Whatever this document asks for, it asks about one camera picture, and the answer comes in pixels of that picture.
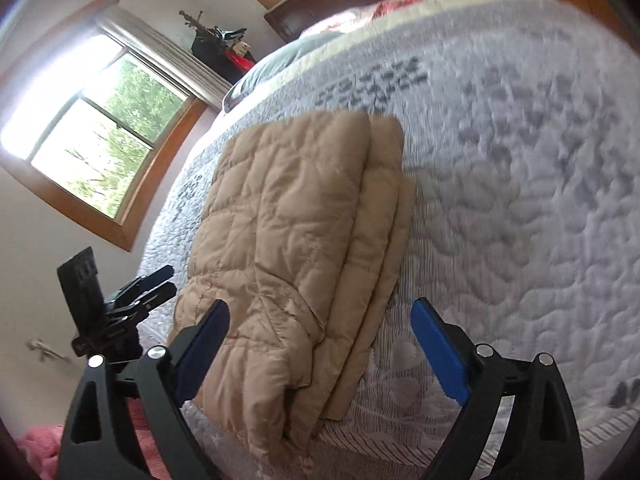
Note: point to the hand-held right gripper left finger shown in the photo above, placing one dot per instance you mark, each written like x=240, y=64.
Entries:
x=202, y=355

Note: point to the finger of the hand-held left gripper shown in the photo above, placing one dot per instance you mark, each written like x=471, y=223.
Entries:
x=152, y=278
x=152, y=300

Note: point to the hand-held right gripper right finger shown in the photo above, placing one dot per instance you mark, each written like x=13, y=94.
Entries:
x=442, y=355

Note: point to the beige quilted jacket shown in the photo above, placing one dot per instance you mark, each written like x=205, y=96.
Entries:
x=280, y=220

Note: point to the wooden framed window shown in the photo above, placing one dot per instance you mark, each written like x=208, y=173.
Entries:
x=160, y=180

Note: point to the pink knitted cloth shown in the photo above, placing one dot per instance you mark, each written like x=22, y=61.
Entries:
x=40, y=447

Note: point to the grey leaf-print quilted bedspread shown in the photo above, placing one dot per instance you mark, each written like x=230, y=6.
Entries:
x=500, y=185

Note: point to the beige striped curtain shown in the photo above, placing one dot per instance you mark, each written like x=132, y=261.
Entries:
x=175, y=60

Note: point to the red hanging garment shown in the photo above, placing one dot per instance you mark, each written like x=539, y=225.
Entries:
x=240, y=62

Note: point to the black hanging bag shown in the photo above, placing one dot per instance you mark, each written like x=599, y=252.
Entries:
x=212, y=52

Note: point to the grey pillow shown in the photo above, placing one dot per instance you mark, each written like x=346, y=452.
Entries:
x=270, y=67

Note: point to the coat rack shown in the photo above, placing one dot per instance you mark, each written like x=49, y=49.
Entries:
x=192, y=19

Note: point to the pink floral cloth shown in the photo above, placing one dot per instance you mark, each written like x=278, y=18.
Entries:
x=390, y=7

